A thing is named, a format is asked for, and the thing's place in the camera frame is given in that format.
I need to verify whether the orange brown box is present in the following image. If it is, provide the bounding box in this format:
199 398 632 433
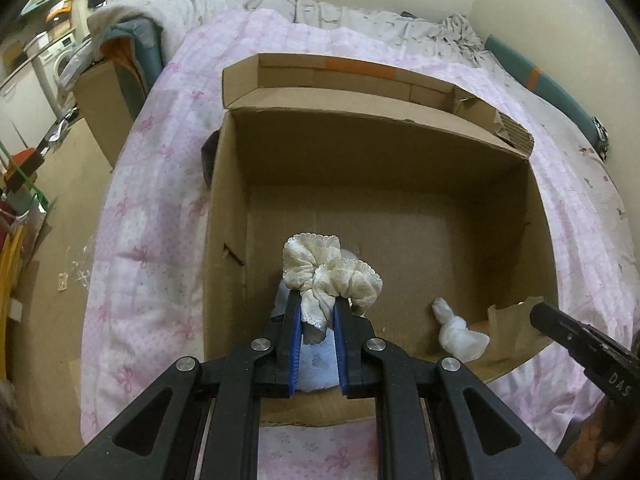
5 147 46 191

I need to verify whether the beige translucent soft block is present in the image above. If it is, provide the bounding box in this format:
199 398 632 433
486 297 546 361

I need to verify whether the person's right hand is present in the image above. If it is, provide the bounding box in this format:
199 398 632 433
562 400 638 478

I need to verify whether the light blue plush cloth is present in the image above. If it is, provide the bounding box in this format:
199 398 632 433
270 247 361 393

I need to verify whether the black and white patterned item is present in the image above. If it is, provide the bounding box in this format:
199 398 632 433
592 117 611 161

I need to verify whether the white cloth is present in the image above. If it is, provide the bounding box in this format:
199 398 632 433
431 297 491 363

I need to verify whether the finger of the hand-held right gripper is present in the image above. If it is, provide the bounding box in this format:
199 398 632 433
529 301 598 363

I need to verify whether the teal and orange cloth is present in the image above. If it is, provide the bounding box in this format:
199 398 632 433
100 17 166 91

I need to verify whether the yellow wooden frame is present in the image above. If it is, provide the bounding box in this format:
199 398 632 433
0 225 31 376

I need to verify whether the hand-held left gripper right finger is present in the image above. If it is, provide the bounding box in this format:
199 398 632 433
334 297 576 480

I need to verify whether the tall brown cardboard box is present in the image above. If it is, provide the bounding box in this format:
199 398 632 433
72 57 138 168

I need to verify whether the pink bow-print blanket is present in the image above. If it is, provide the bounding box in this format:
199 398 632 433
80 10 640 480

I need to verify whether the teal cushion with orange band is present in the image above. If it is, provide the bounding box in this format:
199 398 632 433
484 35 608 151

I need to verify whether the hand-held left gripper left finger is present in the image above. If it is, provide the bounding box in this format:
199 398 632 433
55 290 303 480

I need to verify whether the white washing machine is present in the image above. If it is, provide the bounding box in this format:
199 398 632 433
37 30 81 111

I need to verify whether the white floral bed sheet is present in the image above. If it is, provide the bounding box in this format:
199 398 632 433
480 55 640 271

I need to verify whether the grey patterned quilt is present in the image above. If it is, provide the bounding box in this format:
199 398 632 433
87 0 486 66

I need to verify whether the clear plastic bag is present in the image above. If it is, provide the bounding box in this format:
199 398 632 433
57 242 98 293

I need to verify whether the cream lace scrunchie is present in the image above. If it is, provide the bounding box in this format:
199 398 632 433
281 232 385 345

